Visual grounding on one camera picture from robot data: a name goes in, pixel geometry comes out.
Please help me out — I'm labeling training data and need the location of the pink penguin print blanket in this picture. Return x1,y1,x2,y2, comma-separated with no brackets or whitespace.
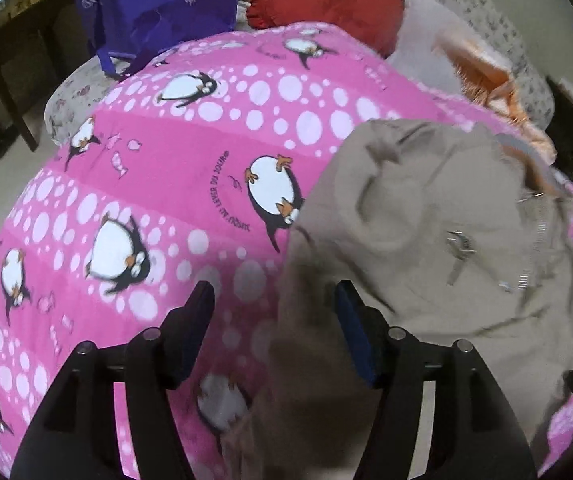
0,22,573,480

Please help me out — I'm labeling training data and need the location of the red fringed cushion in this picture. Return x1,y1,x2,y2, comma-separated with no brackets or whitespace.
245,0,406,58

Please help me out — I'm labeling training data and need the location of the beige zip jacket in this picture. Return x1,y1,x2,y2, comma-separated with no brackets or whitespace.
221,117,573,480

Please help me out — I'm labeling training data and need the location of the dark wooden bench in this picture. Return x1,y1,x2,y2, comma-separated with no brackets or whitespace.
0,5,97,161

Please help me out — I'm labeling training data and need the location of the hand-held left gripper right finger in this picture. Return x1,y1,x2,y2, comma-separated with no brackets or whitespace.
334,280,540,480

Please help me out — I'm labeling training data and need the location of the white pillow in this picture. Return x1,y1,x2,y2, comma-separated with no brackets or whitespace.
384,0,467,106

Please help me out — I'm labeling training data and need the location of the orange fringed cloth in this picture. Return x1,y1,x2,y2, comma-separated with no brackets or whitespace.
431,25,567,196

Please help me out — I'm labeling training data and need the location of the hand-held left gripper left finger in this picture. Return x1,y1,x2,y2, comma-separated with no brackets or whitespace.
9,281,217,480

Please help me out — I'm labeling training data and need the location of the floral bed sheet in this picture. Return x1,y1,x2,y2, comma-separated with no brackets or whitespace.
44,0,555,146

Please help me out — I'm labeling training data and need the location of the purple fabric bag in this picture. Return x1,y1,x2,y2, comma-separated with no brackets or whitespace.
61,0,240,81

